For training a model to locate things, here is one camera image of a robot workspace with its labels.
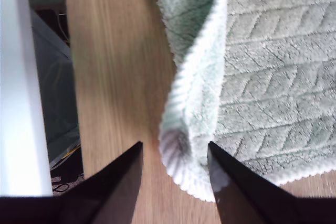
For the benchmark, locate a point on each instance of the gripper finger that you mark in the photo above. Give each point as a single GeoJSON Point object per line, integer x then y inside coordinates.
{"type": "Point", "coordinates": [110, 197]}
{"type": "Point", "coordinates": [246, 197]}

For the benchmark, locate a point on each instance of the mint green fluffy tea towel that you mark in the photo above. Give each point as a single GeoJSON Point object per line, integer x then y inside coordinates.
{"type": "Point", "coordinates": [262, 90]}

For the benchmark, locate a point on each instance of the white panel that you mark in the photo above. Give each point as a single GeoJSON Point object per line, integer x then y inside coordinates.
{"type": "Point", "coordinates": [18, 90]}

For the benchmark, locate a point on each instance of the grey green cover sheet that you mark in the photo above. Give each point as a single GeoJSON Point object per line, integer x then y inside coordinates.
{"type": "Point", "coordinates": [55, 90]}

